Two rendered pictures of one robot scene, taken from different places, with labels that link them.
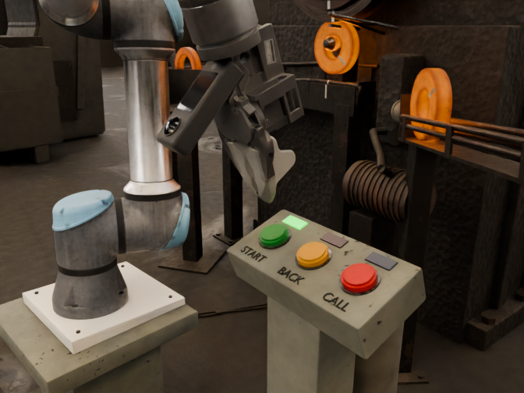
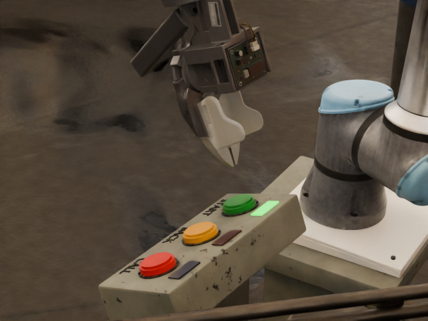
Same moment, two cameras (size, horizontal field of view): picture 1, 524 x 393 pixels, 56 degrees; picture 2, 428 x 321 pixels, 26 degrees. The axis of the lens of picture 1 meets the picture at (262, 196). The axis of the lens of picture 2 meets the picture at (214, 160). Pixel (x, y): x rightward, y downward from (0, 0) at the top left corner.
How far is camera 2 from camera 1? 1.02 m
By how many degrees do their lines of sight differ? 68
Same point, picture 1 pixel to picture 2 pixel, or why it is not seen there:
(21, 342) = not seen: hidden behind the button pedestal
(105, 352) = not seen: hidden behind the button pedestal
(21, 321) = (293, 182)
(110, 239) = (344, 147)
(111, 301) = (330, 213)
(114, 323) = (311, 234)
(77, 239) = (321, 128)
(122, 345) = (293, 257)
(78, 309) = (303, 199)
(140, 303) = (362, 240)
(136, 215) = (376, 137)
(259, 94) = (183, 51)
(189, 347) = not seen: outside the picture
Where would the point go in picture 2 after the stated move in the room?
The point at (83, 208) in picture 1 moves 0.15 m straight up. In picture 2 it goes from (333, 99) to (339, 9)
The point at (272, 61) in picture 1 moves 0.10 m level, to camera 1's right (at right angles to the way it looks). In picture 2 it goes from (217, 25) to (244, 62)
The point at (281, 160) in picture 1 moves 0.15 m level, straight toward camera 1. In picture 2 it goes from (224, 127) to (89, 141)
